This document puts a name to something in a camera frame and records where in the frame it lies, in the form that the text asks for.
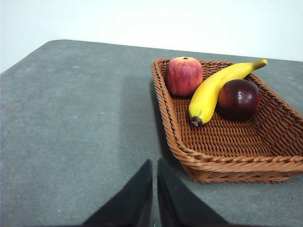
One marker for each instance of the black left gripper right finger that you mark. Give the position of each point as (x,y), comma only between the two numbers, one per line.
(180,203)

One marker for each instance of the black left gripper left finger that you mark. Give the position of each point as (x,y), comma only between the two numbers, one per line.
(132,201)

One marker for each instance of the brown wicker basket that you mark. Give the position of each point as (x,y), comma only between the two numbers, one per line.
(232,142)

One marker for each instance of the yellow banana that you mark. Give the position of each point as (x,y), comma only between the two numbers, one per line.
(208,97)

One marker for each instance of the dark purple plum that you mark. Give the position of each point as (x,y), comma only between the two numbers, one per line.
(239,98)

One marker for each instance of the red apple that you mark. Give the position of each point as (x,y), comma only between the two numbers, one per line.
(183,75)

